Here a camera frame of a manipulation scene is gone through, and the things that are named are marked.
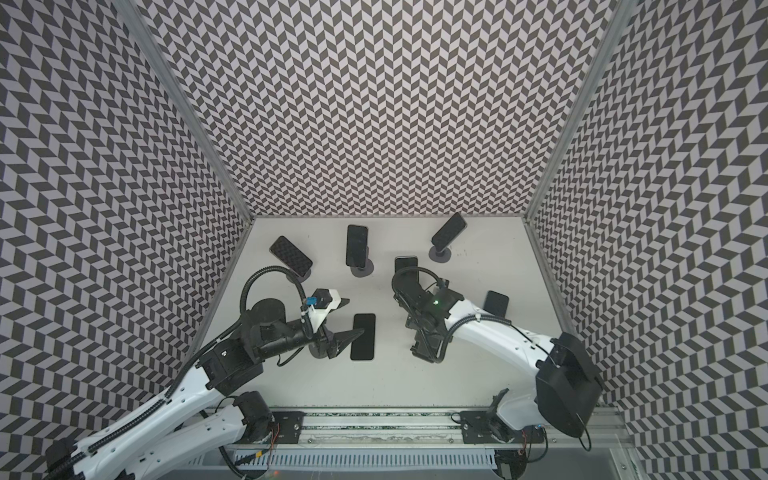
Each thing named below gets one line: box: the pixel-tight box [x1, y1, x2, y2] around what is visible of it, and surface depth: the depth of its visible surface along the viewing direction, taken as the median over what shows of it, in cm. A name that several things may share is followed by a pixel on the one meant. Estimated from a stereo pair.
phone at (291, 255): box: [269, 235, 313, 277], surface depth 104 cm
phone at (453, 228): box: [431, 212, 468, 252], surface depth 100 cm
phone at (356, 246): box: [346, 224, 368, 268], surface depth 98 cm
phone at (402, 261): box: [393, 255, 418, 279], surface depth 88 cm
